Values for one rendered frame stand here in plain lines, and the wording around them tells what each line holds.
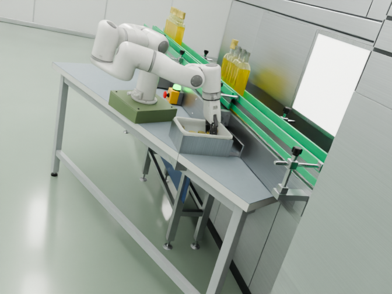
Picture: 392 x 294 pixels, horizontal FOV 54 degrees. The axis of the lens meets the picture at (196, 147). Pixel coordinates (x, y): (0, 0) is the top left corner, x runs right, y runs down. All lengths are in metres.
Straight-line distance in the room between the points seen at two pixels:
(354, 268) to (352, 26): 0.90
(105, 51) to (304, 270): 1.03
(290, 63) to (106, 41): 0.77
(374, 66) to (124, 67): 0.89
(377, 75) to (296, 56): 0.88
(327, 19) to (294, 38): 0.20
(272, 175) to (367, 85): 0.64
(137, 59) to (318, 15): 0.73
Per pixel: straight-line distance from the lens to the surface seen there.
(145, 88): 1.79
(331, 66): 1.54
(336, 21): 1.59
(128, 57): 1.46
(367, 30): 1.46
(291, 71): 1.73
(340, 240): 0.92
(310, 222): 0.99
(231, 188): 1.38
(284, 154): 1.40
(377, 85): 0.87
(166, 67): 1.46
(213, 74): 1.52
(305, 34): 1.70
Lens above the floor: 1.37
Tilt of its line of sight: 22 degrees down
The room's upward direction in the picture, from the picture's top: 15 degrees clockwise
